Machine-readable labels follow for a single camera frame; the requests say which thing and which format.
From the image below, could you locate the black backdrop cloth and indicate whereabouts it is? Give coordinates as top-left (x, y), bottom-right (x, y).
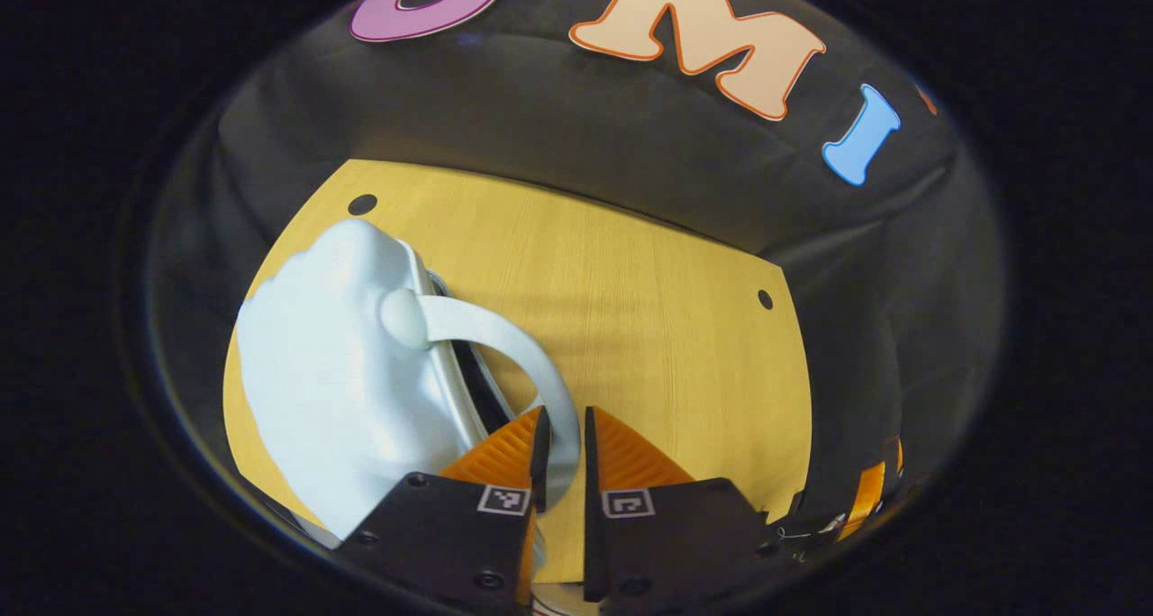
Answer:
top-left (144, 0), bottom-right (1005, 527)

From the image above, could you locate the light blue cloud-shaped suitcase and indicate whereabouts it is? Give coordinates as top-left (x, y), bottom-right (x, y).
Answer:
top-left (234, 218), bottom-right (584, 554)

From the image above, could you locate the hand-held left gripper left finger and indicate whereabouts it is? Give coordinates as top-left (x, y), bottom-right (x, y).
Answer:
top-left (333, 405), bottom-right (552, 612)

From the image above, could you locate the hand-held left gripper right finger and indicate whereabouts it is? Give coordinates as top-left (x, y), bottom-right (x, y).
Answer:
top-left (583, 405), bottom-right (794, 612)

